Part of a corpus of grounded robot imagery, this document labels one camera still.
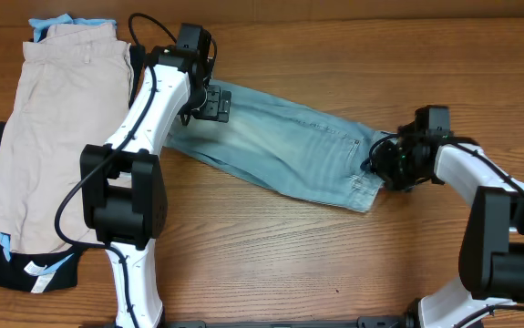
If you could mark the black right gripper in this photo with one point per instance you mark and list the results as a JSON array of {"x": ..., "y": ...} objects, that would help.
[{"x": 380, "y": 158}]

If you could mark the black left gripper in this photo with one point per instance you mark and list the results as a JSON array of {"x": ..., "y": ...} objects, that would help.
[{"x": 215, "y": 107}]

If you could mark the light blue denim shorts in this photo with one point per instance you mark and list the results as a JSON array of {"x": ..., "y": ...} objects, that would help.
[{"x": 286, "y": 147}]

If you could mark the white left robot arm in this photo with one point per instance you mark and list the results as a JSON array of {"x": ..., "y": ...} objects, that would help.
[{"x": 122, "y": 186}]

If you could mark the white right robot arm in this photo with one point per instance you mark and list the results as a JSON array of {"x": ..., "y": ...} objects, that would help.
[{"x": 491, "y": 258}]

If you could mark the beige shorts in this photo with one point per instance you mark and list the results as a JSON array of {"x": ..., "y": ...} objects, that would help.
[{"x": 73, "y": 90}]

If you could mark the black garment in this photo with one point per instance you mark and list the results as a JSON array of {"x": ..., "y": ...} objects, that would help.
[{"x": 39, "y": 273}]

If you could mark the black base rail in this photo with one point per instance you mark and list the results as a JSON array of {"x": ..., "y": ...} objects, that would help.
[{"x": 289, "y": 323}]

